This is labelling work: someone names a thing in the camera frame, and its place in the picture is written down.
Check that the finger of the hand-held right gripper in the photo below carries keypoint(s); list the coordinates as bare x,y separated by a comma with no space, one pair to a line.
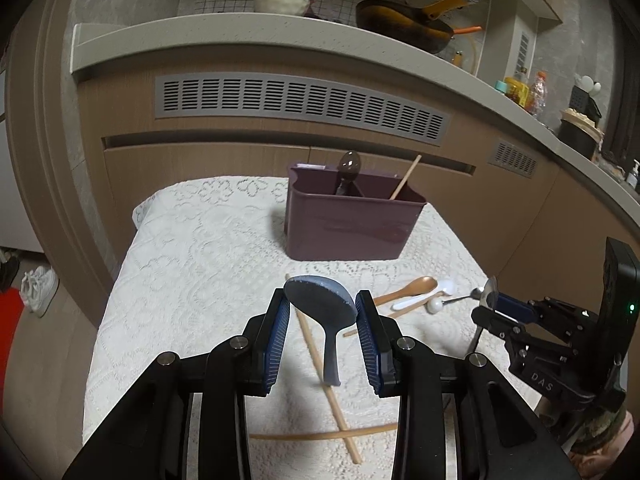
500,325
515,306

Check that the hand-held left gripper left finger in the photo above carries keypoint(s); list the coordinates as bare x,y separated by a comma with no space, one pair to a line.
277,350

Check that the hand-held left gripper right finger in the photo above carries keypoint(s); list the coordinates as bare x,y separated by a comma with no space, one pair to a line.
369,350

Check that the blue rice paddle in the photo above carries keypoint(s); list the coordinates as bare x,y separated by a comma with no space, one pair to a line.
320,305

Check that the white spoon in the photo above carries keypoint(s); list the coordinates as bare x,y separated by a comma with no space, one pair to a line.
447,287

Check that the white ball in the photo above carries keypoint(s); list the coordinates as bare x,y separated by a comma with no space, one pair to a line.
434,306

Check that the wooden spoon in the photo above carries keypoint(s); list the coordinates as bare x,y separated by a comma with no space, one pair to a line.
422,285

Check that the purple utensil holder box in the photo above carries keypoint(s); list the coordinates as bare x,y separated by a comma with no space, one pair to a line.
345,225

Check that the person's right forearm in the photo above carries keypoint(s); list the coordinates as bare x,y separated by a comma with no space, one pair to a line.
600,430

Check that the wooden chopstick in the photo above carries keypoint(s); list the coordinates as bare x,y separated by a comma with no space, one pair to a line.
405,310
406,177
300,436
313,345

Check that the white soap dispenser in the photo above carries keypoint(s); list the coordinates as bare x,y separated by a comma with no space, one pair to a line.
633,175

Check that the small grey vent grille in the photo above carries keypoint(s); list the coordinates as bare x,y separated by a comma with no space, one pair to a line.
512,157

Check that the black rice cooker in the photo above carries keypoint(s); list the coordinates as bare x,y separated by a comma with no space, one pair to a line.
577,135

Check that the dark brown spoon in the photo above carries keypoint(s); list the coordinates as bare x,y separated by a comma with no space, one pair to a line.
350,162

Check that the wooden kitchen cabinet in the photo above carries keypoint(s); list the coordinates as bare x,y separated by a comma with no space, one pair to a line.
200,157

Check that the clear bottle with orange cap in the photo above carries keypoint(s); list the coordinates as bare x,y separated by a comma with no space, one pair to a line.
538,95

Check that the yellow oil bottle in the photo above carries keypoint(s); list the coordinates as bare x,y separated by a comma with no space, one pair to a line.
516,91

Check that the white sneakers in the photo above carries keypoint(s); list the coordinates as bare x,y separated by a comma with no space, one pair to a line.
40,290

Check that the large grey vent grille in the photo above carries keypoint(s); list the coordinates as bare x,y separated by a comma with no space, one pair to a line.
300,102

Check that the red floor mat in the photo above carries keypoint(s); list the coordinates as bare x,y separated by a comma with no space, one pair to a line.
10,325

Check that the black shoes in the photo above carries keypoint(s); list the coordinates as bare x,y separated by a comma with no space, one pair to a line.
9,275

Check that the grey stone kitchen counter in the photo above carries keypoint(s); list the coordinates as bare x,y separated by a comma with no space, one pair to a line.
200,30

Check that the cream ceramic bowl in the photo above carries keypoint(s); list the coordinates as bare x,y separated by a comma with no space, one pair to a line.
280,4

